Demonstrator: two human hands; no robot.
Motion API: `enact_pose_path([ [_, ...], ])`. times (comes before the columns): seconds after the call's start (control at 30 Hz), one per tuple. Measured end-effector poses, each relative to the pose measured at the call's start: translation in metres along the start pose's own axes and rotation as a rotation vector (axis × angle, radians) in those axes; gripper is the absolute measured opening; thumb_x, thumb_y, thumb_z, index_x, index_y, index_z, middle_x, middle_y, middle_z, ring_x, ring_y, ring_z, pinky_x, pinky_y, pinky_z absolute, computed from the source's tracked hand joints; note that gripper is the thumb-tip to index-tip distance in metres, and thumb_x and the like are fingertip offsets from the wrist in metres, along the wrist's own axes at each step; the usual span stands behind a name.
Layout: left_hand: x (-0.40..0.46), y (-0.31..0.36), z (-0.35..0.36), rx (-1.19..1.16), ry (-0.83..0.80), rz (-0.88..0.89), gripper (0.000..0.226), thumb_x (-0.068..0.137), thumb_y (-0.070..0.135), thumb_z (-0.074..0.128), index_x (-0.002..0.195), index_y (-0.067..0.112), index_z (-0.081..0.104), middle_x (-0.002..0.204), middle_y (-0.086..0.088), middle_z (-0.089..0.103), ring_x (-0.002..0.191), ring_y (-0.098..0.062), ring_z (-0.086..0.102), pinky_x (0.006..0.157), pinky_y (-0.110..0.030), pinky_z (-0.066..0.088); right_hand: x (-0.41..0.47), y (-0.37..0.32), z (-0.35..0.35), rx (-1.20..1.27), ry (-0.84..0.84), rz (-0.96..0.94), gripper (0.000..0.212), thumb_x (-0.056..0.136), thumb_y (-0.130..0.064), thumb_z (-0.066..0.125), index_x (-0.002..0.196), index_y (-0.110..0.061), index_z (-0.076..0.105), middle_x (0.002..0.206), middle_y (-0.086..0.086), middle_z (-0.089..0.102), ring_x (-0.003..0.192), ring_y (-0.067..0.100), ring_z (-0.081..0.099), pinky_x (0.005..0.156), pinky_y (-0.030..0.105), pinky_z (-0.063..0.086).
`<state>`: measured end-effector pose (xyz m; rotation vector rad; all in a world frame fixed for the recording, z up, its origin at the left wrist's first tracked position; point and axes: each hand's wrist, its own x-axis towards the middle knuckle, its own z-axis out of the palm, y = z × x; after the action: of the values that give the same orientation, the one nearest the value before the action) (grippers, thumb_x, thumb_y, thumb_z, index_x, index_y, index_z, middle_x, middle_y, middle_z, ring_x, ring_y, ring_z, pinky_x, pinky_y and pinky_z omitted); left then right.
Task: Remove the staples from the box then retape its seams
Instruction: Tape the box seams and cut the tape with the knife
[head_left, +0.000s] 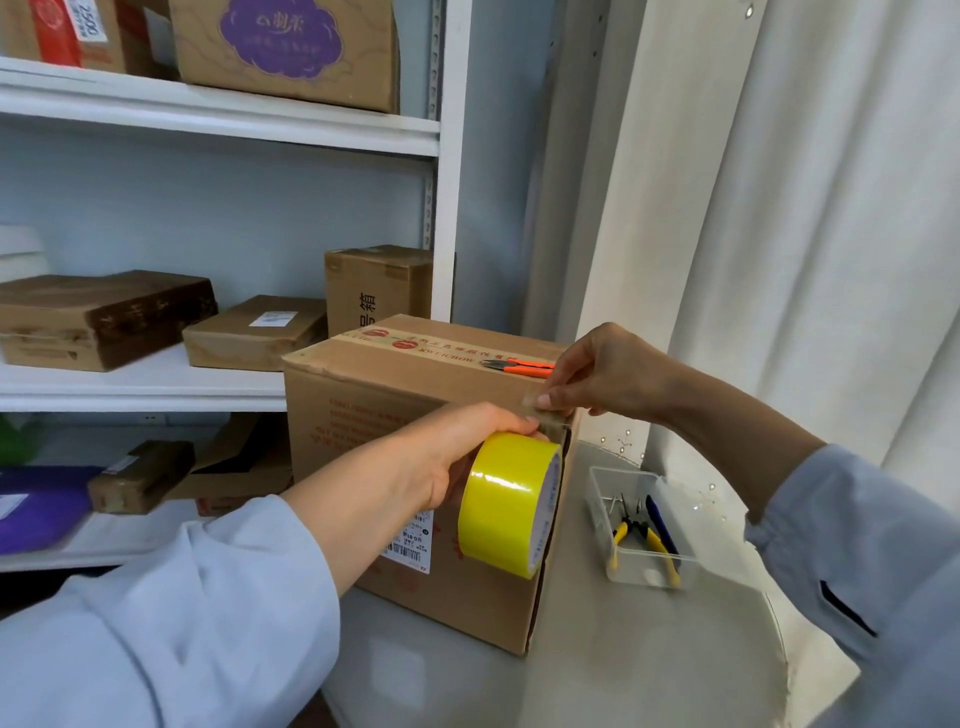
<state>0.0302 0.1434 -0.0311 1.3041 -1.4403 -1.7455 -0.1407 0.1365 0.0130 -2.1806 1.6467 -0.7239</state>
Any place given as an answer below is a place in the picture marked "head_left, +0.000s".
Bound yellow handled pliers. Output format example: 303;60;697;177
608;498;684;590

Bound white metal shelf unit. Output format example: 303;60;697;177
0;0;474;573

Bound blue handled tool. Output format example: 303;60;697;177
646;494;684;560

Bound white foam box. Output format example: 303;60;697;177
0;224;52;285

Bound yellow tape roll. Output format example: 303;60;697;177
457;393;571;580

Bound person's right forearm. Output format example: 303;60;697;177
663;359;960;728

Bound orange thread snips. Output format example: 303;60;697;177
479;358;558;379

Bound dark brown flat box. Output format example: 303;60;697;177
0;270;220;373

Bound box with purple logo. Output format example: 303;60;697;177
168;0;401;115

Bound open cardboard box red print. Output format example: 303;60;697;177
168;412;294;517

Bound clear plastic container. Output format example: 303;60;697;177
584;466;703;590

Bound person's right hand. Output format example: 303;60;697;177
534;322;688;425

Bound white curtain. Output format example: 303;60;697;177
521;0;960;728

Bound box with red tape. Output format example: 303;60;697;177
0;0;178;80

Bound person's left hand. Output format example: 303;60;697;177
389;401;551;513

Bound upright small cardboard box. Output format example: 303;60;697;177
323;244;457;339

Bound green object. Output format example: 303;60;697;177
0;413;43;466

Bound person's left forearm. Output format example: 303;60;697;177
0;438;444;728

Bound brown cardboard box red print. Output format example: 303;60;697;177
281;314;583;658

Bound small taped brown parcel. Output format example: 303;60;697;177
87;440;197;516

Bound flat brown box white label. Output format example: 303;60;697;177
182;294;329;373

